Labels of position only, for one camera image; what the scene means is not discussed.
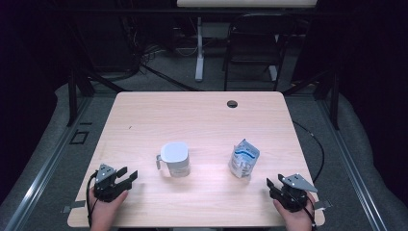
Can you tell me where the grey tape strip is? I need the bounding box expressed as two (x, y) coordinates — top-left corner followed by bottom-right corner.
(312, 199), (333, 211)
(61, 199), (87, 214)

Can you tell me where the black metal frame stand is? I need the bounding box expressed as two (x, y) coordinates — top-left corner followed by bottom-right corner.
(65, 64), (129, 128)
(282, 68), (341, 131)

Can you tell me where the white desk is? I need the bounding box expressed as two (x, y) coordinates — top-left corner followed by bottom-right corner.
(176, 0), (319, 83)

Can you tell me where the clear jar with grey lid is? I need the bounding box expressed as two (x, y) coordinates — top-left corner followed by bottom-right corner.
(156, 141), (191, 178)

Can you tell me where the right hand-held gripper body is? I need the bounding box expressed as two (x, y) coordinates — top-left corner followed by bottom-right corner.
(269, 172), (319, 214)

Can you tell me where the thin black floor cable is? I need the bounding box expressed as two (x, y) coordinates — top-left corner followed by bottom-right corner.
(292, 119), (325, 185)

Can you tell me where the thick black floor cable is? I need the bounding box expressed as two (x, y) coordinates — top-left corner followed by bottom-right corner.
(140, 64), (200, 92)

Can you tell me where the right hand-held gripper cable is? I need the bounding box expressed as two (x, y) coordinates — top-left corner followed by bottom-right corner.
(297, 189), (318, 231)

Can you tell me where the white and blue refill pouch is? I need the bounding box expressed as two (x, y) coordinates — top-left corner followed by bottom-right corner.
(228, 138), (261, 180)

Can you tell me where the aluminium floor rail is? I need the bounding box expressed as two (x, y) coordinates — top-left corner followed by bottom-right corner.
(317, 97), (388, 231)
(4, 95), (94, 231)

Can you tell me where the hand-held gripper cable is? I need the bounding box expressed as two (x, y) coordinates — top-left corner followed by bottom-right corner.
(85, 171), (99, 229)
(297, 189), (318, 231)

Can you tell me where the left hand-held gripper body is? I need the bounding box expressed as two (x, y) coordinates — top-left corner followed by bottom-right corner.
(92, 163), (133, 203)

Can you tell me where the person's right hand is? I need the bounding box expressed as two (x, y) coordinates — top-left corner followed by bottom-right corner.
(272, 192), (318, 231)

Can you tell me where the black folding chair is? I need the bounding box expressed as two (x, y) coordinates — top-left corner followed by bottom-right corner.
(221, 13), (297, 92)

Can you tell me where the black floor socket plate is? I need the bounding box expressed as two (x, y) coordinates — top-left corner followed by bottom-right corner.
(69, 129), (90, 145)

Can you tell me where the person's left hand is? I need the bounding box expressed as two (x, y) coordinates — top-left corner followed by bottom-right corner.
(89, 188), (129, 231)

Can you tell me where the left hand-held gripper cable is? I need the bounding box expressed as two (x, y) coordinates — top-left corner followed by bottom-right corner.
(85, 171), (99, 229)

